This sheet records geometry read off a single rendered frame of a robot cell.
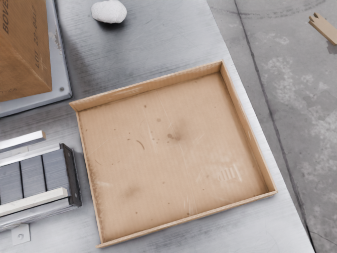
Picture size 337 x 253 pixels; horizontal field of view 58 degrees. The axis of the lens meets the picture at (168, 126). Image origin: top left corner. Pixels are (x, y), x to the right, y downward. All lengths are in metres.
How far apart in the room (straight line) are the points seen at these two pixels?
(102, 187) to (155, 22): 0.37
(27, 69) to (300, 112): 1.27
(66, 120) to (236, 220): 0.37
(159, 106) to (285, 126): 1.02
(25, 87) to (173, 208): 0.35
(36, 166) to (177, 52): 0.35
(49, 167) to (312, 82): 1.37
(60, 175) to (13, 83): 0.19
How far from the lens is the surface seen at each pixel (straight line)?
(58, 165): 0.55
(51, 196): 0.50
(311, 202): 1.48
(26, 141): 0.49
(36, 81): 0.61
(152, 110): 0.59
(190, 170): 0.55
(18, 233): 0.61
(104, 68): 0.66
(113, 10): 0.70
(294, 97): 1.61
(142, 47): 0.67
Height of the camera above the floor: 1.37
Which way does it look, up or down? 69 degrees down
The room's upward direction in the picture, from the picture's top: 10 degrees counter-clockwise
